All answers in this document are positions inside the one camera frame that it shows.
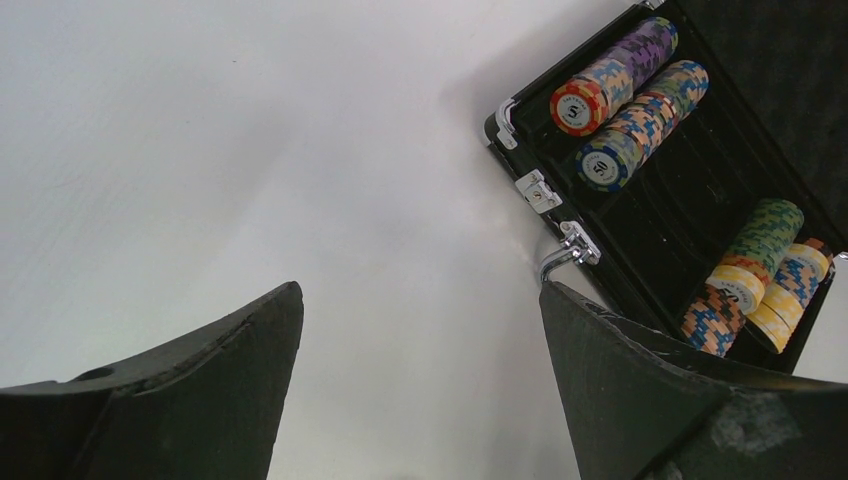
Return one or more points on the black poker set case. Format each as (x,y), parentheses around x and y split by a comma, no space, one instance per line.
(773,124)

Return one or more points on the yellow blue chip stack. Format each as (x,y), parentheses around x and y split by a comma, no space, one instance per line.
(799,275)

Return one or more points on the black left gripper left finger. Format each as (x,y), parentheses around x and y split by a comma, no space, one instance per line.
(205,405)

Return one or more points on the orange blue chip stack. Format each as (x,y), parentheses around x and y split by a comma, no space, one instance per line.
(712,321)

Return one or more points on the purple orange chip stack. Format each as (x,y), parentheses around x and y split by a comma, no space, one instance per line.
(593,95)

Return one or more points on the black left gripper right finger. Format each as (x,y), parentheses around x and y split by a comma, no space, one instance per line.
(641,405)

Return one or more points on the green yellow chip stack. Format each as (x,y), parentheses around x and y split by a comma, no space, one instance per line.
(750,263)

